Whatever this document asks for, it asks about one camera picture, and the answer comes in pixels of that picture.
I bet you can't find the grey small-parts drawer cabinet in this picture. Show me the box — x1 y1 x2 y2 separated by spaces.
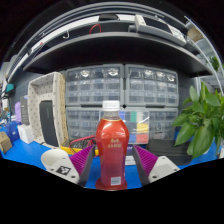
124 64 180 108
148 108 179 141
65 107 103 141
65 64 125 108

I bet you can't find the white metal shelf unit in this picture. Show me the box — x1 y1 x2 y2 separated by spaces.
184 16 224 91

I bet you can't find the green potted plant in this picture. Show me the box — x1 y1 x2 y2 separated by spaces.
171 81 224 160

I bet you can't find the teal small object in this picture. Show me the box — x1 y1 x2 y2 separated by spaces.
4 83 15 93

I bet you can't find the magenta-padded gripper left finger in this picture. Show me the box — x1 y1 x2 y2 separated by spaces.
46 144 96 187

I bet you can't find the white cardboard box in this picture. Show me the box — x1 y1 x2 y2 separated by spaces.
17 123 35 145

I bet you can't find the blue box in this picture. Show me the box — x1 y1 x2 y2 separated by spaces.
5 121 20 143

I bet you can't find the black overhead shelf unit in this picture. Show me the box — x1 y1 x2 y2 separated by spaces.
6 3 214 80

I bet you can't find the black rectangular speaker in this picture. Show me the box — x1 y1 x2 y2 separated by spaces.
38 100 59 148

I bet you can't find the black box with white label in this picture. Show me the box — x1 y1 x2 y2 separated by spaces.
125 146 139 167

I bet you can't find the cream dotted storage tray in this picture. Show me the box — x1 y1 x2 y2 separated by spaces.
27 71 69 149

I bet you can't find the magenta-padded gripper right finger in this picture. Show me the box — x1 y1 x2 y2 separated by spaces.
132 144 181 187

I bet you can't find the black zip case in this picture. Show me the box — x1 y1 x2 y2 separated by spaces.
146 138 193 166

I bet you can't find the dark grey upright box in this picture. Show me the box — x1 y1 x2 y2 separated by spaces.
19 95 30 126

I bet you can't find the yellow multimeter with red leads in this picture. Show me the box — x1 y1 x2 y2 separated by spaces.
60 135 100 157

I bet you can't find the red drink bottle white cap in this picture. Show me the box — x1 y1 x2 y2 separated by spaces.
95 100 130 188

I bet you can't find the brown cardboard box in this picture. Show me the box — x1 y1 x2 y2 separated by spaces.
0 131 13 154

